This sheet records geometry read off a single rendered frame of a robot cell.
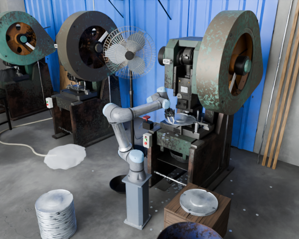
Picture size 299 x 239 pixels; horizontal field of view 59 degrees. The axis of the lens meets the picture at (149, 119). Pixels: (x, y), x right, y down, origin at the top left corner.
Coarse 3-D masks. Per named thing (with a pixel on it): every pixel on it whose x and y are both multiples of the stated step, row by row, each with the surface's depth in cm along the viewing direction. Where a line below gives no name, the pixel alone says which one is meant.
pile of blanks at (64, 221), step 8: (72, 208) 215; (40, 216) 205; (48, 216) 204; (56, 216) 204; (64, 216) 208; (72, 216) 217; (40, 224) 210; (48, 224) 207; (56, 224) 207; (64, 224) 211; (72, 224) 219; (40, 232) 218; (48, 232) 210; (56, 232) 210; (64, 232) 214; (72, 232) 220
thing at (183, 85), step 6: (180, 78) 243; (186, 78) 240; (180, 84) 245; (186, 84) 241; (180, 90) 247; (186, 90) 243; (180, 96) 247; (186, 96) 245; (180, 102) 247; (186, 102) 243; (192, 102) 247; (186, 108) 246
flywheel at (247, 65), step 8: (240, 40) 218; (248, 40) 226; (240, 48) 222; (248, 48) 232; (232, 56) 211; (240, 56) 208; (248, 56) 211; (232, 64) 209; (240, 64) 206; (248, 64) 207; (232, 72) 213; (240, 72) 208; (248, 72) 239; (232, 80) 212; (240, 80) 240; (232, 88) 229; (240, 88) 237
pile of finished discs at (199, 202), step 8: (184, 192) 215; (192, 192) 216; (200, 192) 216; (184, 200) 206; (192, 200) 206; (200, 200) 206; (208, 200) 206; (216, 200) 206; (184, 208) 198; (192, 208) 198; (200, 208) 198; (208, 208) 198; (216, 208) 198
